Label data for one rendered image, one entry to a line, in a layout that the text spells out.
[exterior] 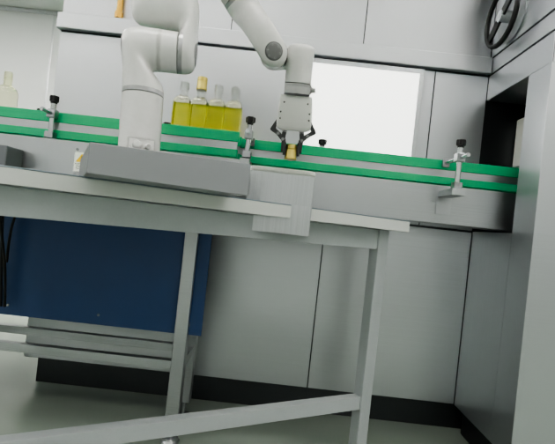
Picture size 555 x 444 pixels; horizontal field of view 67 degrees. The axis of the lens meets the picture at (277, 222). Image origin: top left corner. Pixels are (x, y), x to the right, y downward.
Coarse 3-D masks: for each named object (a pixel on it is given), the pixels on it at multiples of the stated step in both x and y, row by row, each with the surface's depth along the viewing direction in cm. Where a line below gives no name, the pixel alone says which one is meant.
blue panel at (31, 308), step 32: (32, 224) 128; (64, 224) 128; (32, 256) 128; (64, 256) 128; (96, 256) 128; (128, 256) 128; (160, 256) 128; (32, 288) 128; (64, 288) 128; (96, 288) 128; (128, 288) 128; (160, 288) 128; (64, 320) 128; (96, 320) 128; (128, 320) 128; (160, 320) 128; (192, 320) 128
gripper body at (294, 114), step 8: (288, 96) 117; (296, 96) 117; (304, 96) 117; (280, 104) 118; (288, 104) 118; (296, 104) 118; (304, 104) 118; (312, 104) 121; (280, 112) 119; (288, 112) 118; (296, 112) 118; (304, 112) 118; (280, 120) 119; (288, 120) 119; (296, 120) 119; (304, 120) 119; (280, 128) 120; (288, 128) 120; (296, 128) 120; (304, 128) 120
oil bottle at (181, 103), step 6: (180, 96) 139; (186, 96) 140; (174, 102) 139; (180, 102) 139; (186, 102) 139; (174, 108) 139; (180, 108) 139; (186, 108) 139; (174, 114) 139; (180, 114) 139; (186, 114) 139; (174, 120) 139; (180, 120) 139; (186, 120) 139
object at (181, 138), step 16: (0, 112) 128; (16, 112) 128; (32, 112) 128; (0, 128) 128; (16, 128) 128; (32, 128) 128; (64, 128) 128; (80, 128) 128; (96, 128) 128; (112, 128) 128; (176, 128) 128; (192, 128) 128; (160, 144) 128; (176, 144) 128; (192, 144) 128; (208, 144) 128; (224, 144) 128
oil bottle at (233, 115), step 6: (228, 102) 139; (234, 102) 139; (228, 108) 139; (234, 108) 139; (240, 108) 139; (228, 114) 139; (234, 114) 139; (240, 114) 139; (228, 120) 139; (234, 120) 139; (240, 120) 141; (228, 126) 139; (234, 126) 139; (240, 126) 143
